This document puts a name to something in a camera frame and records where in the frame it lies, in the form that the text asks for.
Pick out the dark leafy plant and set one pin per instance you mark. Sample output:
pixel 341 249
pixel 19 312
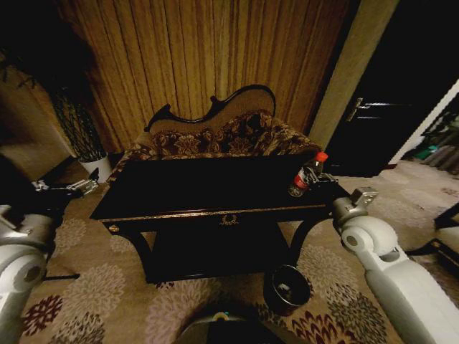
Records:
pixel 77 122

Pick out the floral patterned sofa cover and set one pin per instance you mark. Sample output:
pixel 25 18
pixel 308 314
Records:
pixel 215 140

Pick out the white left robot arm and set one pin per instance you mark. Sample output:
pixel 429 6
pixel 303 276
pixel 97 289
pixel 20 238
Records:
pixel 18 272

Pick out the dark wooden table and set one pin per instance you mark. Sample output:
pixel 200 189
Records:
pixel 201 186

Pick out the dark door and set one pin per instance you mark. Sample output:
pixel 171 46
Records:
pixel 387 118

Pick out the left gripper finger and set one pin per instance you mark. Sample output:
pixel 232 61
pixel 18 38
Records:
pixel 41 186
pixel 84 187

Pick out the white plant pot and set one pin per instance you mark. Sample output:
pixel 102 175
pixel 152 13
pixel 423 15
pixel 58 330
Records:
pixel 98 169

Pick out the clear bottle with red cap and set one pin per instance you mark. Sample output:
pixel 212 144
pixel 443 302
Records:
pixel 304 178

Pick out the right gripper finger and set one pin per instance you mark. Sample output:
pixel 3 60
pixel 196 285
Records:
pixel 325 178

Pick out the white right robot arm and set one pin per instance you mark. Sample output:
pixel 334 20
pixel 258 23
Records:
pixel 394 286

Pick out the round black trash bin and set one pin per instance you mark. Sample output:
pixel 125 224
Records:
pixel 272 301

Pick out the brown pleated curtain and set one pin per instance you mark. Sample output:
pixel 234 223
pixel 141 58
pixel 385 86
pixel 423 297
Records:
pixel 197 46

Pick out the curved dark-framed sofa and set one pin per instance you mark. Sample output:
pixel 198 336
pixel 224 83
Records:
pixel 233 109

